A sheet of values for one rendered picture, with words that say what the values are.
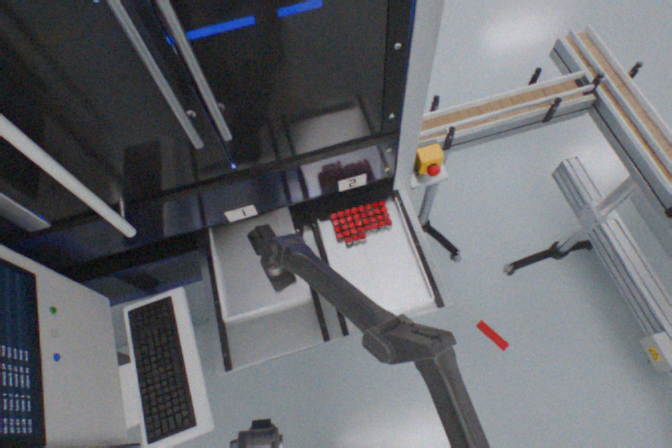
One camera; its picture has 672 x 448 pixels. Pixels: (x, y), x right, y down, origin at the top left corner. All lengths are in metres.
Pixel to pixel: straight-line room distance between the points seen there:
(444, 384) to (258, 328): 0.67
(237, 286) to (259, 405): 0.93
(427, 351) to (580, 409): 1.60
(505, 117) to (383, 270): 0.67
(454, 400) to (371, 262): 0.63
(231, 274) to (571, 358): 1.61
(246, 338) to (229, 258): 0.26
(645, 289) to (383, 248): 0.99
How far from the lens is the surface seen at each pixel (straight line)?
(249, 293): 1.37
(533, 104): 1.64
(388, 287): 1.33
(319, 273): 0.97
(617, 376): 2.44
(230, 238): 1.45
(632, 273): 1.95
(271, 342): 1.33
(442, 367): 0.82
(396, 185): 1.42
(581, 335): 2.42
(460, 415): 0.84
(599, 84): 1.82
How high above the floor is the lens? 2.16
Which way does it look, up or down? 64 degrees down
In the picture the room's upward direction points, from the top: 9 degrees counter-clockwise
